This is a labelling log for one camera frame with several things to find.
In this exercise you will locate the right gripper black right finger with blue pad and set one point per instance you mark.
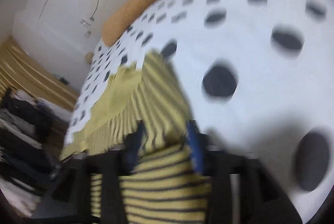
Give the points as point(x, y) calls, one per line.
point(212, 163)

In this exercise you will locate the rack of hanging clothes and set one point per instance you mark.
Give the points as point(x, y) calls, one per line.
point(32, 137)

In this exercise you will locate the golden satin curtain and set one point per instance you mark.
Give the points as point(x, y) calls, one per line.
point(20, 71)

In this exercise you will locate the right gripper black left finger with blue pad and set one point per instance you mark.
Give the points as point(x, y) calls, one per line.
point(117, 163)

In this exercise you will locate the yellow grey striped knit sweater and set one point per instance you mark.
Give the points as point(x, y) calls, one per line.
point(163, 188)

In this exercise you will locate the white wall socket with plug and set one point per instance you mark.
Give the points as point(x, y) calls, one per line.
point(87, 24)

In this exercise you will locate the white bedspread with dark dots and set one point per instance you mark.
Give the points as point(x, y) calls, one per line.
point(257, 76)

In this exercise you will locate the long orange bolster pillow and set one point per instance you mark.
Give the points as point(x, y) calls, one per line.
point(121, 19)

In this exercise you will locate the small beige round ball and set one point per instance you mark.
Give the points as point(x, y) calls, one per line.
point(89, 57)

